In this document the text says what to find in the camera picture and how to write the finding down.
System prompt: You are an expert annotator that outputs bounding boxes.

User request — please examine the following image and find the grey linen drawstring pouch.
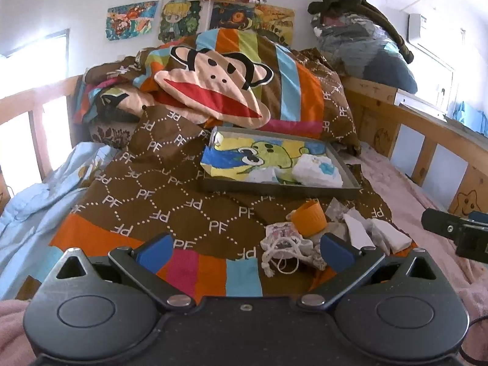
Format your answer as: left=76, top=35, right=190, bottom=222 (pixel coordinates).
left=304, top=223, right=354, bottom=273

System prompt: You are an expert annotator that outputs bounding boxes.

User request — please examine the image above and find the pale grey cloth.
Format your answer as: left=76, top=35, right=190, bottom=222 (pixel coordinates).
left=343, top=214, right=375, bottom=249

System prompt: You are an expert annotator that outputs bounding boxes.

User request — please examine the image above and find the white cloth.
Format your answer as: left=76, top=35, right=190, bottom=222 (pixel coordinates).
left=371, top=218, right=412, bottom=254

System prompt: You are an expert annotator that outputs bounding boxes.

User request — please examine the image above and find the clear small plastic bag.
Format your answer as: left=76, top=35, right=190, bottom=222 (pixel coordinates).
left=325, top=197, right=355, bottom=222

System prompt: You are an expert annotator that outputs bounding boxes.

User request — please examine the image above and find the orange knit sleeve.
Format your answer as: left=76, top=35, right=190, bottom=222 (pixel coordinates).
left=286, top=199, right=328, bottom=237

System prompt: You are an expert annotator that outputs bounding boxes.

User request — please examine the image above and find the cartoon print drawstring pouch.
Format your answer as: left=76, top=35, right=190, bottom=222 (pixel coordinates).
left=260, top=222, right=327, bottom=278

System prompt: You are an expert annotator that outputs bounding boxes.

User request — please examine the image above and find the pink bed sheet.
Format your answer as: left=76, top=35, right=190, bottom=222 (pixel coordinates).
left=350, top=141, right=488, bottom=355

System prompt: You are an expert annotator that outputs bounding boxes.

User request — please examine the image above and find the white tissue pack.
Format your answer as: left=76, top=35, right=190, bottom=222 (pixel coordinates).
left=292, top=154, right=343, bottom=188

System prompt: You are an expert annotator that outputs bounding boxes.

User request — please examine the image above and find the blue cloth on ledge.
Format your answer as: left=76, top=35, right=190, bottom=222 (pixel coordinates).
left=452, top=102, right=488, bottom=137

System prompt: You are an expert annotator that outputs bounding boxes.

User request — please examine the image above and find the light blue blanket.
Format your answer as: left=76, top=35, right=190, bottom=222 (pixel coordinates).
left=1, top=142, right=117, bottom=300

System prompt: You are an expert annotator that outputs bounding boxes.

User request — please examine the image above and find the colourful cartoon cloth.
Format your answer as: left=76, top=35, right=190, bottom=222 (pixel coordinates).
left=200, top=131, right=326, bottom=184

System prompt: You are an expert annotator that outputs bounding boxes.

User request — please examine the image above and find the grey shallow tray box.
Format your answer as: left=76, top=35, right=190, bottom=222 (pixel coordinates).
left=200, top=127, right=361, bottom=199

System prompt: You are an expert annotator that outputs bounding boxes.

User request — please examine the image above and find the brown striped monkey quilt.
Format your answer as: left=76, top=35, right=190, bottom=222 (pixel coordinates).
left=49, top=26, right=419, bottom=299

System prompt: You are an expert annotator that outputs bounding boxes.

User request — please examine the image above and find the plastic wrapped bedding bundle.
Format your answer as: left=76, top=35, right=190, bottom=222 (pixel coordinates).
left=311, top=13, right=418, bottom=94

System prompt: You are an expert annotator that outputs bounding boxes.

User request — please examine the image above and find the cartoon poster far left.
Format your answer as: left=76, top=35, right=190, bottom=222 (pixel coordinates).
left=105, top=1, right=159, bottom=41

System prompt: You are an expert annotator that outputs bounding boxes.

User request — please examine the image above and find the blond character poster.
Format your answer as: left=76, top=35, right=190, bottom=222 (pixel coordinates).
left=158, top=0, right=203, bottom=44

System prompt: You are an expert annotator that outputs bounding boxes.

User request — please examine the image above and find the yellow dinosaur poster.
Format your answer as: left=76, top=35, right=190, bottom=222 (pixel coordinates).
left=253, top=4, right=295, bottom=46

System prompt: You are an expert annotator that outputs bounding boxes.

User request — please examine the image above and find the dark olive garment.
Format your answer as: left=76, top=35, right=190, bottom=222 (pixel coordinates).
left=308, top=0, right=414, bottom=64

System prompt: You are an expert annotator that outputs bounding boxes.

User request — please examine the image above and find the dark swirl poster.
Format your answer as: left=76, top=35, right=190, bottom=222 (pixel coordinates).
left=209, top=2, right=255, bottom=31

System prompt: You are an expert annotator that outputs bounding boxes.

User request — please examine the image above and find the wooden bed rail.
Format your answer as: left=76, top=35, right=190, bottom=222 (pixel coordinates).
left=343, top=77, right=487, bottom=217

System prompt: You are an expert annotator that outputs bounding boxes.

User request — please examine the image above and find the wooden headboard rail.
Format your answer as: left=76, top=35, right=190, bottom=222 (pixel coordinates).
left=1, top=75, right=82, bottom=207

